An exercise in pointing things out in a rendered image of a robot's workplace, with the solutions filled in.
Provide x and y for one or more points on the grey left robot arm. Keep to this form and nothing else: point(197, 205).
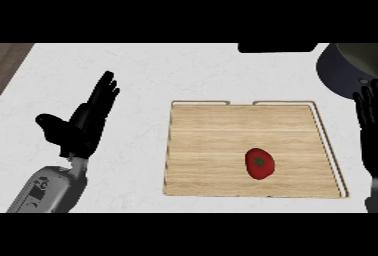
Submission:
point(49, 190)

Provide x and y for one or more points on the brown wooden strip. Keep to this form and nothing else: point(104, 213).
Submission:
point(12, 60)

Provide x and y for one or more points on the pale wooden tray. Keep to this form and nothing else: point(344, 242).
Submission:
point(253, 150)

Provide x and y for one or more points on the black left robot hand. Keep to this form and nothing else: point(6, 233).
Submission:
point(83, 126)

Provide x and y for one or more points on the dark grey pot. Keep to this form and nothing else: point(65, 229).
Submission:
point(347, 68)

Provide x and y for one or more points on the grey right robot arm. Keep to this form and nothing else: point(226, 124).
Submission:
point(373, 204)

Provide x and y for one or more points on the black flat appliance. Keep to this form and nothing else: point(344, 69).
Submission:
point(275, 47)

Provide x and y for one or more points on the red tomato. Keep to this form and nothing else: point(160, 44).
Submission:
point(259, 163)

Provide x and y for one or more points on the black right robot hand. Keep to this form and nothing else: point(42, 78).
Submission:
point(370, 133)

